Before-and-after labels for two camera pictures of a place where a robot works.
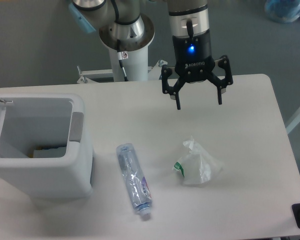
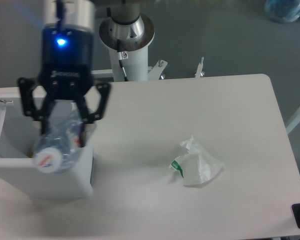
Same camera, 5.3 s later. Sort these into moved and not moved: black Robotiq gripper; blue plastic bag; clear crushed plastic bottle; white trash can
Moved: black Robotiq gripper; clear crushed plastic bottle
Not moved: white trash can; blue plastic bag
